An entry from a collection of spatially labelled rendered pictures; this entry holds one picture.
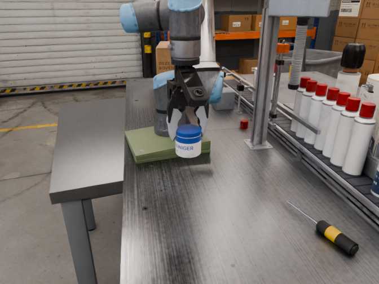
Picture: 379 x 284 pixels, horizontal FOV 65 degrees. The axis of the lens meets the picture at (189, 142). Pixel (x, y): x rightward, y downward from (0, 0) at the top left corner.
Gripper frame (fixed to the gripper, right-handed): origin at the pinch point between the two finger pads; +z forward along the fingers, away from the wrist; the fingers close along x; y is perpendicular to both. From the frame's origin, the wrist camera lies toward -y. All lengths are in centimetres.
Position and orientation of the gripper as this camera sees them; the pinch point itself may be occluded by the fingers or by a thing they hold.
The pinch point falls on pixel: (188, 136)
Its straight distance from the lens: 80.0
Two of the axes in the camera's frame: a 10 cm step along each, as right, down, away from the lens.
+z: 0.0, 9.1, 4.2
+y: -3.3, -3.9, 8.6
